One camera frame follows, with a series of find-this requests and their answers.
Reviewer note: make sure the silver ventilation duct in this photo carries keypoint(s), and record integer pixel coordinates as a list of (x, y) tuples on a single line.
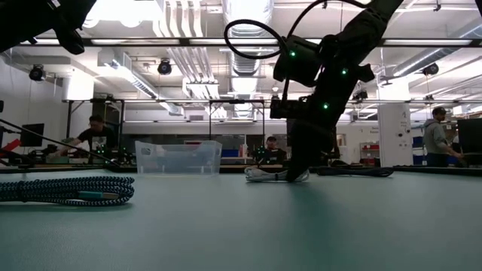
[(244, 86)]

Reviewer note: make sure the blue storage bins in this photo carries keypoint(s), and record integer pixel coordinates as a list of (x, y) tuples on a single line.
[(418, 142)]

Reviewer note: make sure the small black monitor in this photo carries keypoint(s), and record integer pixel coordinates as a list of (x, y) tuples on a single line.
[(32, 134)]

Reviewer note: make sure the red bar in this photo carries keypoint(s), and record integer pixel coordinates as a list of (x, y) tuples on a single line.
[(9, 147)]

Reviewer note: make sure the person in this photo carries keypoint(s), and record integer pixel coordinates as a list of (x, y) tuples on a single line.
[(96, 139), (272, 152), (435, 137)]

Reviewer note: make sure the black overhead frame bar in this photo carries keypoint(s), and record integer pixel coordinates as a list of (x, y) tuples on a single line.
[(150, 41)]

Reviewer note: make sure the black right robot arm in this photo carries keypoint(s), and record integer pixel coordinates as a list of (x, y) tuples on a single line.
[(361, 34)]

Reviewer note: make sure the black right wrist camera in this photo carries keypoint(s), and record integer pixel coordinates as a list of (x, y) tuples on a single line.
[(284, 109)]

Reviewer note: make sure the clear plastic bin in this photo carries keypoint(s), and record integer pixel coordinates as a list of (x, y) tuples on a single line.
[(177, 162)]

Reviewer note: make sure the black ceiling spotlight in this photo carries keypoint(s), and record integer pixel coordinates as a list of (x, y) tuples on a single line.
[(360, 95), (430, 69), (164, 67), (37, 72)]

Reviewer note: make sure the black metal rig frame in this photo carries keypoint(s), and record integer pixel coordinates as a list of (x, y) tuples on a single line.
[(94, 100)]

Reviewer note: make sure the white building column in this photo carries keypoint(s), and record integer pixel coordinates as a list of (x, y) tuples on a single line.
[(395, 131)]

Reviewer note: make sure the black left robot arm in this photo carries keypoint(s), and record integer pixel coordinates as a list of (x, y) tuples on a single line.
[(22, 19)]

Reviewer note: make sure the large black monitor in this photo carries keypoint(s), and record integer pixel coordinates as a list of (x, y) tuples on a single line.
[(470, 137)]

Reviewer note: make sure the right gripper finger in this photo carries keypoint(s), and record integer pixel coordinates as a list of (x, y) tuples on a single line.
[(297, 165)]

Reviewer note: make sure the purple cloth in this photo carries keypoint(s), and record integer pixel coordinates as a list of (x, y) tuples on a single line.
[(354, 172)]

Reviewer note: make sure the shelf with red bins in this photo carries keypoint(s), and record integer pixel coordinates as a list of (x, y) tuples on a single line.
[(371, 147)]

